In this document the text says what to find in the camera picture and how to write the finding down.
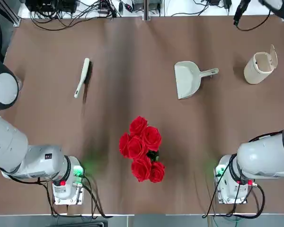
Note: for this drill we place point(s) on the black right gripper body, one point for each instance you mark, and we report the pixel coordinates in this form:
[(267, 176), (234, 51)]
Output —
[(243, 5)]

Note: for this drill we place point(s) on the pale green plastic dustpan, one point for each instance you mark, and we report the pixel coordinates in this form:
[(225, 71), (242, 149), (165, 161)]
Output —
[(184, 80)]

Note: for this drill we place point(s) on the white brush with black bristles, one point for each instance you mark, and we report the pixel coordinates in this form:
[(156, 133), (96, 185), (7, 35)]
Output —
[(82, 75)]

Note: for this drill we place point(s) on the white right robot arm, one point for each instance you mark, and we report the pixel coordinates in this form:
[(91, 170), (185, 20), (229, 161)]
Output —
[(262, 156)]

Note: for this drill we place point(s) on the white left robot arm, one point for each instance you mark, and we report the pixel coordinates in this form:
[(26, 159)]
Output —
[(38, 160)]

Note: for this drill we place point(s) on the small beige lidded bin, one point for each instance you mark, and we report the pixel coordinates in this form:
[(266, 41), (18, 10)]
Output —
[(258, 71)]

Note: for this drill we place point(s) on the black power adapter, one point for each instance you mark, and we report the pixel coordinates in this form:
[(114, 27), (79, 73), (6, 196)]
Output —
[(214, 2)]

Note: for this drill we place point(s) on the grey box device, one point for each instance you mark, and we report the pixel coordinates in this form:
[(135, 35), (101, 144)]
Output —
[(146, 4)]

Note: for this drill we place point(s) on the red rose bouquet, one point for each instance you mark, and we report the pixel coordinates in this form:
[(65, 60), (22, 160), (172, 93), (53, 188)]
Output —
[(142, 146)]

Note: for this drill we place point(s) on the black finned power box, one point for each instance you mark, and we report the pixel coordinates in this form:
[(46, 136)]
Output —
[(49, 4)]

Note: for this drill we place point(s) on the aluminium camera post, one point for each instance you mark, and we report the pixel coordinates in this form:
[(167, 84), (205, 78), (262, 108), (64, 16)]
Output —
[(146, 9)]

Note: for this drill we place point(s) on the aluminium frame profile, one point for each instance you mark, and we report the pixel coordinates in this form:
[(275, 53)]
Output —
[(13, 15)]

